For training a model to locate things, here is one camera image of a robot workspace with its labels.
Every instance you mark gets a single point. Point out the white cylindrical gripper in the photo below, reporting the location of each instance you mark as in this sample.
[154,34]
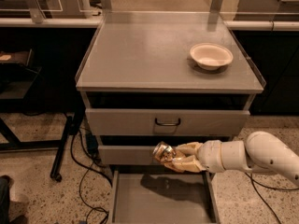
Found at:
[209,156]

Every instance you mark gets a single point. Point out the grey drawer cabinet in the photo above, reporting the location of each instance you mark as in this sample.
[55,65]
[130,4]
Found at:
[141,60]

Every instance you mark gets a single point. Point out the clear acrylic guard panel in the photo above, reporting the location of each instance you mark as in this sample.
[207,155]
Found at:
[162,3]

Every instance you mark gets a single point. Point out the crushed orange can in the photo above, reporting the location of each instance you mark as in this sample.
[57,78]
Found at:
[164,153]

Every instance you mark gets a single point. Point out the black metal table frame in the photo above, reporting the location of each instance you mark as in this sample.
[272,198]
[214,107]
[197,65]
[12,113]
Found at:
[17,79]

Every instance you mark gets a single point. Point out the grey middle drawer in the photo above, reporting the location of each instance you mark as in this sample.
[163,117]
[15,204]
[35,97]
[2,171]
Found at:
[137,150]

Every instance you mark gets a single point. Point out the white paper bowl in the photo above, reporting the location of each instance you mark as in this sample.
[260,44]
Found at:
[211,56]

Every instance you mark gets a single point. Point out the white horizontal rail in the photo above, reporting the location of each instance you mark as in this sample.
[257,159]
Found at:
[289,26]

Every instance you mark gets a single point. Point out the grey bottom drawer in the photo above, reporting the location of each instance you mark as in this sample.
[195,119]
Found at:
[162,199]

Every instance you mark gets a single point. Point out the grey drawer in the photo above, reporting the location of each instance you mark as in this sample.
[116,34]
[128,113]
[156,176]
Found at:
[169,122]
[137,150]
[162,199]

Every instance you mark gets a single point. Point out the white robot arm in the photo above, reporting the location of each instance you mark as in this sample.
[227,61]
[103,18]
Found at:
[261,153]

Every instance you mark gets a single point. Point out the grey top drawer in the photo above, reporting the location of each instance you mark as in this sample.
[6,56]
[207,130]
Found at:
[169,122]

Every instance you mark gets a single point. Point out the dark shoe at left edge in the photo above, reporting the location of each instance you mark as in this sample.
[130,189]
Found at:
[5,181]

